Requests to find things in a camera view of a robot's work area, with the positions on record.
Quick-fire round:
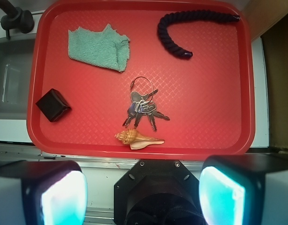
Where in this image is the small black box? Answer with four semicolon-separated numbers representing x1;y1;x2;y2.
36;89;71;122

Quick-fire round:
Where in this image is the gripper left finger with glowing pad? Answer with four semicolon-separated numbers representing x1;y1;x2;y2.
0;160;88;225

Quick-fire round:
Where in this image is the orange spiral seashell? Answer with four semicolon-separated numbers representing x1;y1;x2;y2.
114;128;165;150

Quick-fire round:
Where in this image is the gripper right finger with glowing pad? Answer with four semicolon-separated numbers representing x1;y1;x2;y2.
199;154;288;225

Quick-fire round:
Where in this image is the black sink faucet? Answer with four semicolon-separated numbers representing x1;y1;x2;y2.
0;0;35;40

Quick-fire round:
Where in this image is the red plastic tray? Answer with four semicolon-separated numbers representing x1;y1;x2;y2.
27;0;255;160

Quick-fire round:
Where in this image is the bunch of metal keys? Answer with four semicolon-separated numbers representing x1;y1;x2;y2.
122;76;170;132

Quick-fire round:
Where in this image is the dark navy twisted rope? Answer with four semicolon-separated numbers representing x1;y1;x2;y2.
157;8;241;59

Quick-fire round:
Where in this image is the teal blue cloth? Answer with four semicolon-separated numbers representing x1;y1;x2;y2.
68;24;130;72

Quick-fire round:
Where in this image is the stainless steel sink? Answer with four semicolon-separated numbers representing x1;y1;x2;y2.
0;34;35;120

